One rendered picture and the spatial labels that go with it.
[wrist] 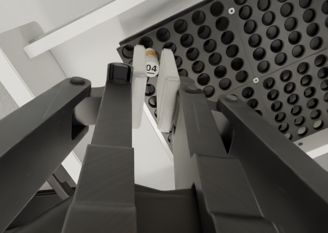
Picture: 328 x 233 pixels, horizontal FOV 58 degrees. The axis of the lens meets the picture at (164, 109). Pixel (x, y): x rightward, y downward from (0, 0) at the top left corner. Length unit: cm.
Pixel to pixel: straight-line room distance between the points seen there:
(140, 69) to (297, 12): 20
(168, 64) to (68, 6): 28
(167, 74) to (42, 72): 19
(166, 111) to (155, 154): 26
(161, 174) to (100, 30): 21
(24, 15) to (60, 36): 16
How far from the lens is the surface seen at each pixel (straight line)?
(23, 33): 34
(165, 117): 15
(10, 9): 46
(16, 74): 29
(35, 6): 44
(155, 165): 42
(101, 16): 29
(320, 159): 75
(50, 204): 56
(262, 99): 32
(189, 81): 17
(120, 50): 29
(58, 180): 35
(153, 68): 21
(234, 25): 29
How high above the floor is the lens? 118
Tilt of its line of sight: 66 degrees down
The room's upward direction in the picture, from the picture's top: 172 degrees clockwise
